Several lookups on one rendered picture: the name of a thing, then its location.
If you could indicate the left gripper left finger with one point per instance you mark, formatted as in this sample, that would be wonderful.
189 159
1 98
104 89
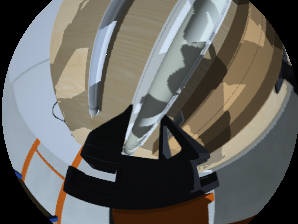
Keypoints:
111 135

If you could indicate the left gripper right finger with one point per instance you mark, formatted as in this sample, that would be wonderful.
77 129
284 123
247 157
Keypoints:
190 148

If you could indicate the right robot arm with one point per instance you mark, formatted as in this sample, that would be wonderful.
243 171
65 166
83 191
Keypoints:
286 73

